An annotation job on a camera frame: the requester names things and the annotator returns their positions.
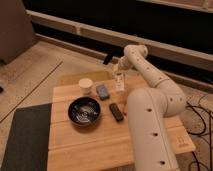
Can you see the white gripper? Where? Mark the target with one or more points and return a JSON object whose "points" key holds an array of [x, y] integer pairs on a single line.
{"points": [[123, 64]]}

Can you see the small white bottle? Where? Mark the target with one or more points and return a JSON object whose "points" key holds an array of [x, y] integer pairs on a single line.
{"points": [[119, 82]]}

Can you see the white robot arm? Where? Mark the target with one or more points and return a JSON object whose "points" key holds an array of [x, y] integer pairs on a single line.
{"points": [[146, 108]]}

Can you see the blue sponge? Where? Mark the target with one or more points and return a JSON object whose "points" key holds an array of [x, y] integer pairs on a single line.
{"points": [[102, 92]]}

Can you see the white paper cup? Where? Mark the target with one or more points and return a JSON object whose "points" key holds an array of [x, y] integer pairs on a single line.
{"points": [[85, 85]]}

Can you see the orange carrot toy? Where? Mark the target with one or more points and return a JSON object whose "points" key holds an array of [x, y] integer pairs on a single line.
{"points": [[125, 109]]}

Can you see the black remote control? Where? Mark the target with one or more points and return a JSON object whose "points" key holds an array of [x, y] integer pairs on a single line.
{"points": [[116, 112]]}

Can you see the black bowl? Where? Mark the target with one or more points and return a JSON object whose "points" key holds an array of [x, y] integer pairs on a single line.
{"points": [[84, 111]]}

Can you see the brown sofa corner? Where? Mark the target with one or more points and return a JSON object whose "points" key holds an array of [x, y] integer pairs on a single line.
{"points": [[16, 32]]}

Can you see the dark grey mat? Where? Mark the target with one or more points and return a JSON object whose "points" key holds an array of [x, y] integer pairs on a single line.
{"points": [[27, 145]]}

